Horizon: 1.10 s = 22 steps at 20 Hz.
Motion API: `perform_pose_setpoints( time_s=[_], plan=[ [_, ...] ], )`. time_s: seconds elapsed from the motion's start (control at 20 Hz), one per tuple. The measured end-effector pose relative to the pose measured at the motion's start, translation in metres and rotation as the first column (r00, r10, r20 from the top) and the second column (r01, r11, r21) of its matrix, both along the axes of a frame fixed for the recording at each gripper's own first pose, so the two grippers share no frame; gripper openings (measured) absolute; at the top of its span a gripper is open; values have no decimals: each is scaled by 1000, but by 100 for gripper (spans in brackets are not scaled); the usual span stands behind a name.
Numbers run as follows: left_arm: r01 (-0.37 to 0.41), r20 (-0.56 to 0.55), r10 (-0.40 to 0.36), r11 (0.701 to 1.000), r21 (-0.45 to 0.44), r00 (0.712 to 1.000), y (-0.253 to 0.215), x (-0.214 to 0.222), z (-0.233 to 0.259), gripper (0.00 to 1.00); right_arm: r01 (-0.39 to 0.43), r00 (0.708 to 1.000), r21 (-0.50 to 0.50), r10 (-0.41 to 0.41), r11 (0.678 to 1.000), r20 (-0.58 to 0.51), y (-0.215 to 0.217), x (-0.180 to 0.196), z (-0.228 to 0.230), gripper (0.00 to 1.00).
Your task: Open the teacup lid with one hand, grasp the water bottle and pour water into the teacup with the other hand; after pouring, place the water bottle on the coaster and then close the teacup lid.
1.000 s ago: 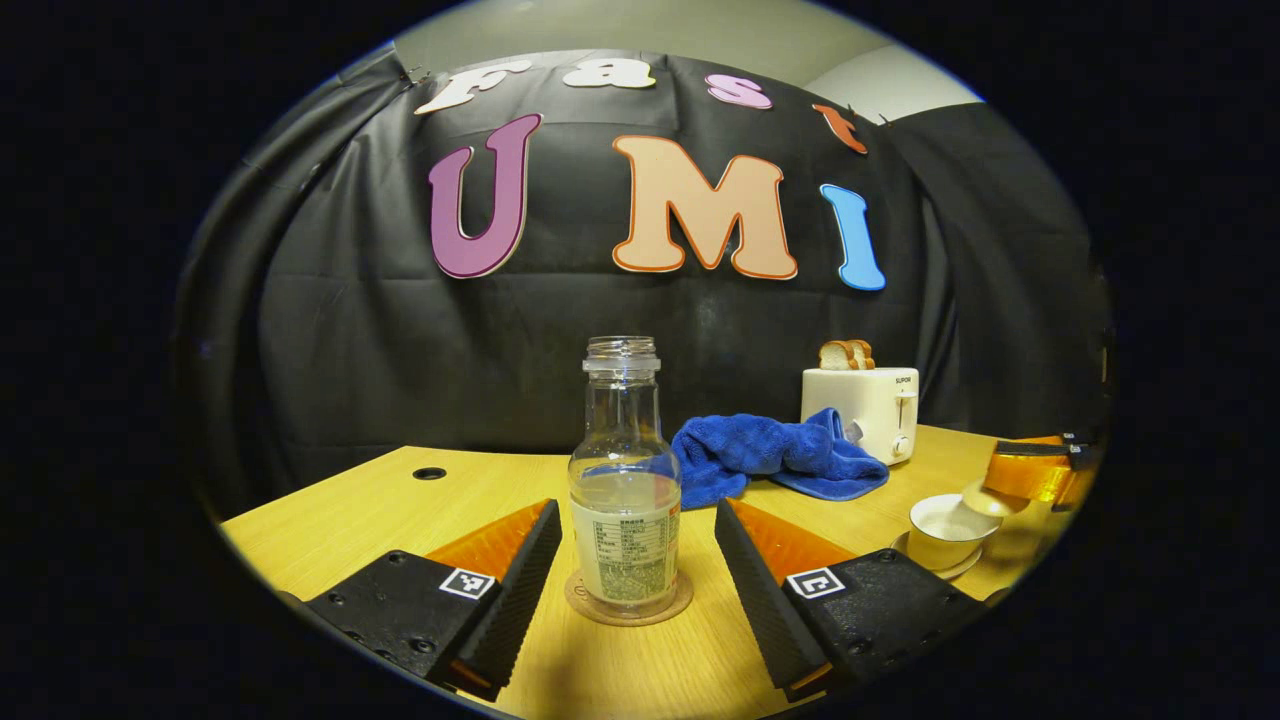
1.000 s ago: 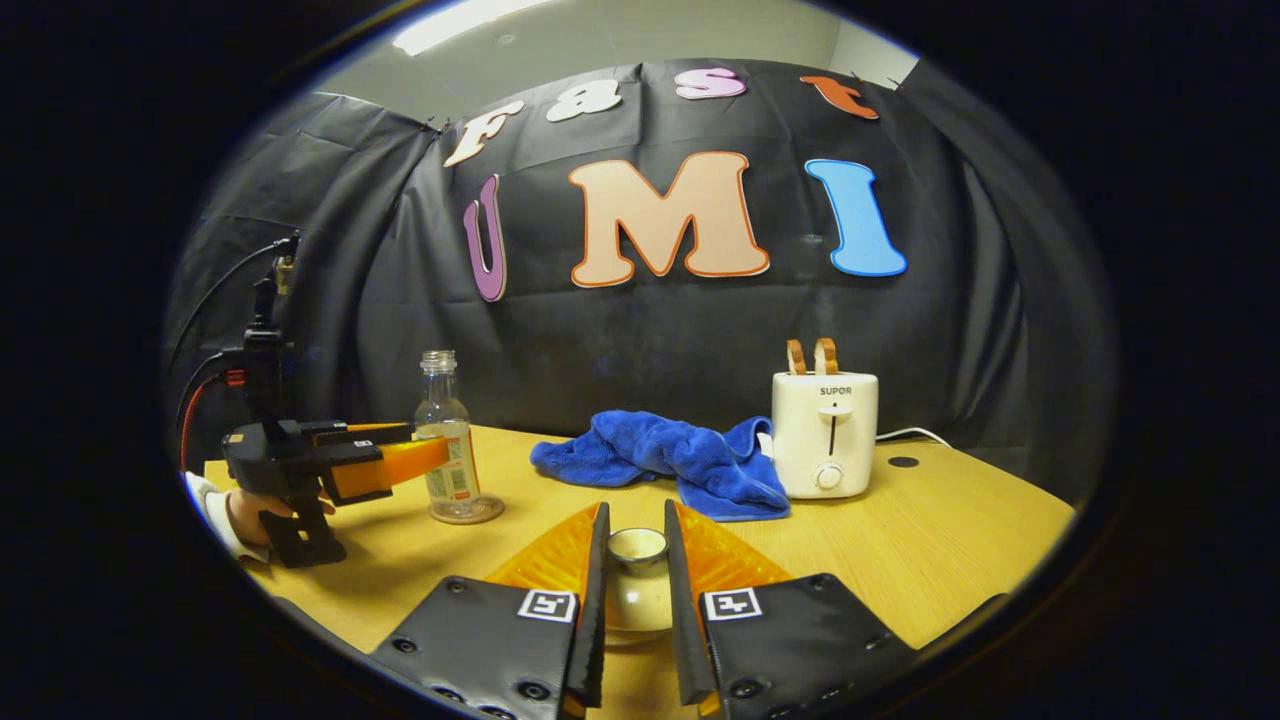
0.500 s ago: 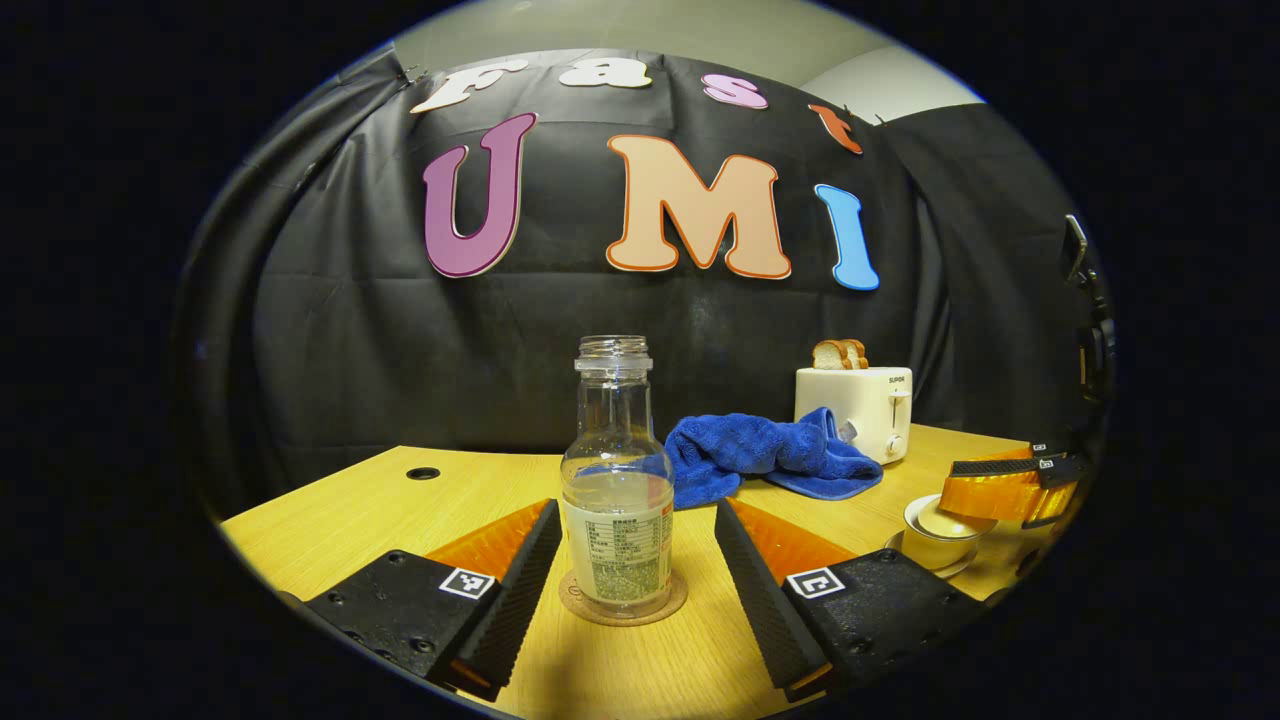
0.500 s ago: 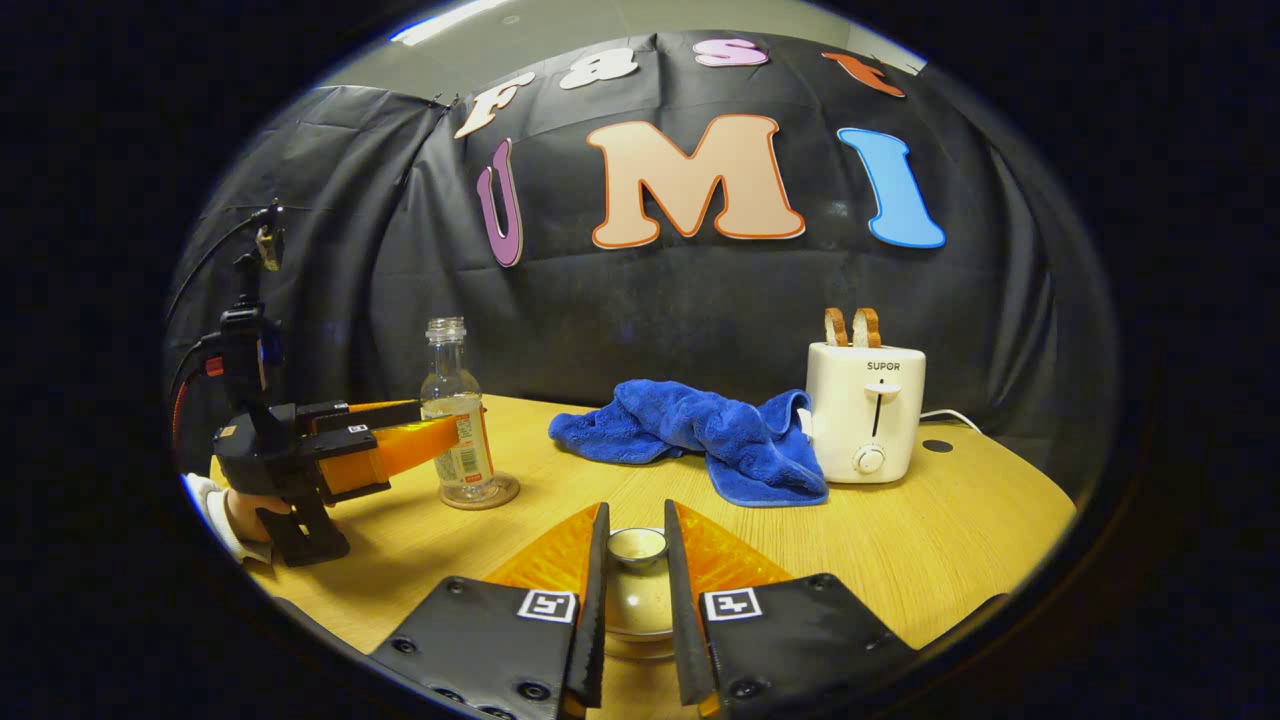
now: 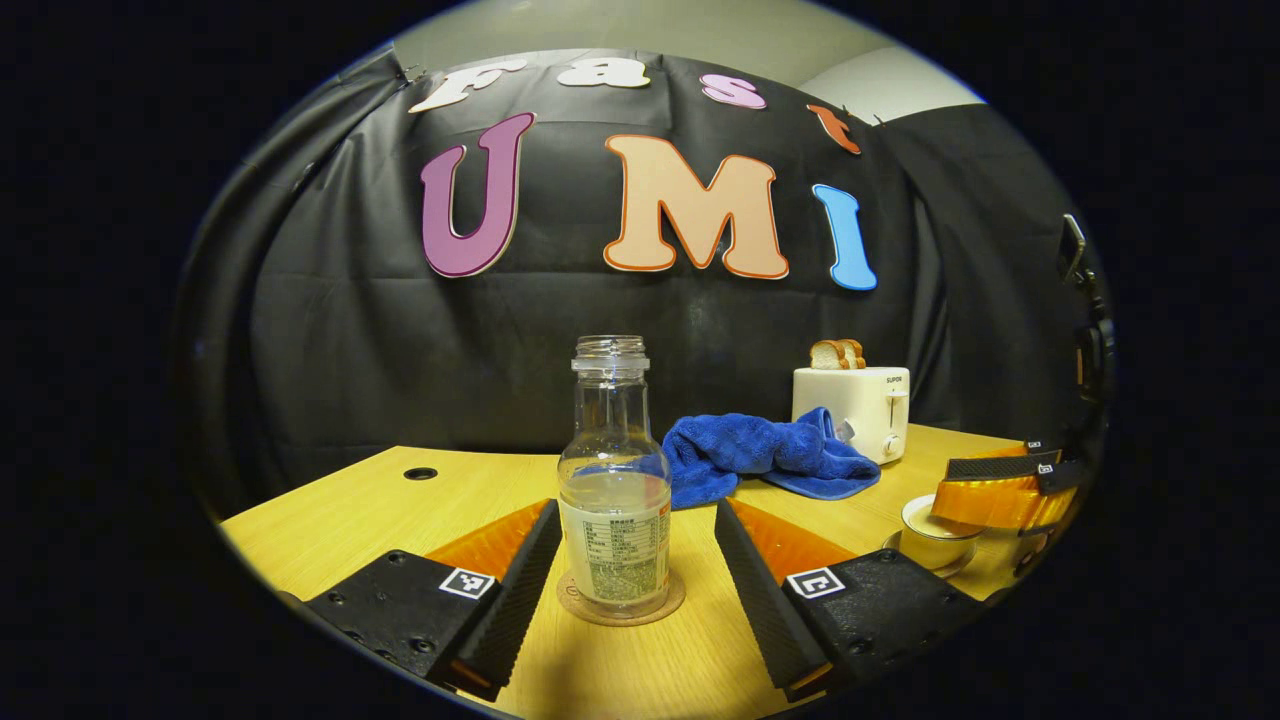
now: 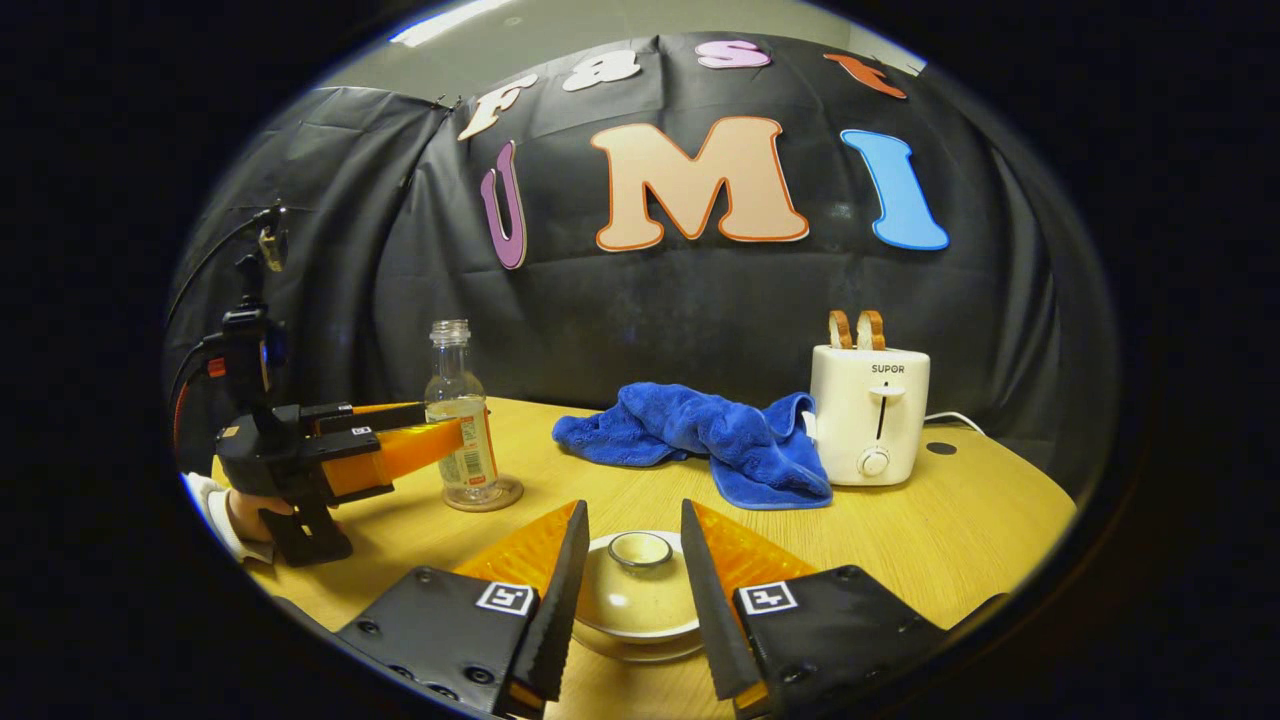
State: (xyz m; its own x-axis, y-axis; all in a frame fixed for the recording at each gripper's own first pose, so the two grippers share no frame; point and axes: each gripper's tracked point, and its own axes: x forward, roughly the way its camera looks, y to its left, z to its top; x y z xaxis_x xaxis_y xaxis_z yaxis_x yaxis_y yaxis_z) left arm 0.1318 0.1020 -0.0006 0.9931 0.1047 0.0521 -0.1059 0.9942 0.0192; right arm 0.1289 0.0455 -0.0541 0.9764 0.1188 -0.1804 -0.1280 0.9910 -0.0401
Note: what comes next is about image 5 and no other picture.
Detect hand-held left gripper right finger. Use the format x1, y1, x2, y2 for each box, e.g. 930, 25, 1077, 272
714, 498, 987, 701

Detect white toaster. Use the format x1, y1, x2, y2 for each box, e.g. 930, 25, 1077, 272
792, 366, 912, 466

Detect black backdrop cloth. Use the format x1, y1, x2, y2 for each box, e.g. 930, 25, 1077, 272
175, 48, 1111, 501

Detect blue towel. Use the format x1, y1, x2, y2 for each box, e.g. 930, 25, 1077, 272
655, 407, 882, 510

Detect white teacup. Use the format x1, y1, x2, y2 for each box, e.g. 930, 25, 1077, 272
898, 505, 986, 573

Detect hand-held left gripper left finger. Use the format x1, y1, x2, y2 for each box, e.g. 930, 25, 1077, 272
298, 498, 563, 701

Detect white saucer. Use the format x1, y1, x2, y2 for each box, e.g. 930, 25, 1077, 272
882, 530, 979, 581

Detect clear water bottle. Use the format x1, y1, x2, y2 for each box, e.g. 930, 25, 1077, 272
557, 335, 673, 616

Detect round wooden coaster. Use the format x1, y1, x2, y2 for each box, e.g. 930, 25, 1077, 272
556, 568, 687, 628

